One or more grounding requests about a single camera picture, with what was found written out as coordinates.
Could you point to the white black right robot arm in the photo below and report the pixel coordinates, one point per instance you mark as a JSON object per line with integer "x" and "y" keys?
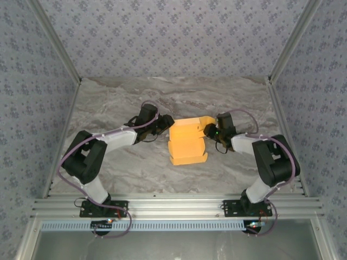
{"x": 244, "y": 143}

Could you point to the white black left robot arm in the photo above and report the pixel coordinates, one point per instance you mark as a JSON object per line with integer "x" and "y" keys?
{"x": 119, "y": 138}

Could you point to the aluminium frame cross rail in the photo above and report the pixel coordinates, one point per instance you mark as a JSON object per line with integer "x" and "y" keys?
{"x": 176, "y": 205}

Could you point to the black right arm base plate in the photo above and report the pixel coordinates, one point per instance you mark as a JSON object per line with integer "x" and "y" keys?
{"x": 230, "y": 210}

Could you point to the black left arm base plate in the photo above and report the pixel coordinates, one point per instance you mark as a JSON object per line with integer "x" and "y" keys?
{"x": 122, "y": 208}

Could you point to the grey metal sheet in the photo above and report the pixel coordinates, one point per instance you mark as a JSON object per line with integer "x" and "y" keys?
{"x": 176, "y": 246}

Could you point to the small black circuit board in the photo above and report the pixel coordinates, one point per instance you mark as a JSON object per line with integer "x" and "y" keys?
{"x": 254, "y": 224}
{"x": 101, "y": 226}

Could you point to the aluminium corner post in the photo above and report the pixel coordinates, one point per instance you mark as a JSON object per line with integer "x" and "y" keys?
{"x": 56, "y": 40}
{"x": 293, "y": 40}

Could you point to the yellow paper box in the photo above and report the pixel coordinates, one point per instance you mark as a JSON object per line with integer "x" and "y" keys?
{"x": 185, "y": 143}

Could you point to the aluminium side rail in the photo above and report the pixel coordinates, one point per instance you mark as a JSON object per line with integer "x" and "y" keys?
{"x": 282, "y": 122}
{"x": 67, "y": 122}

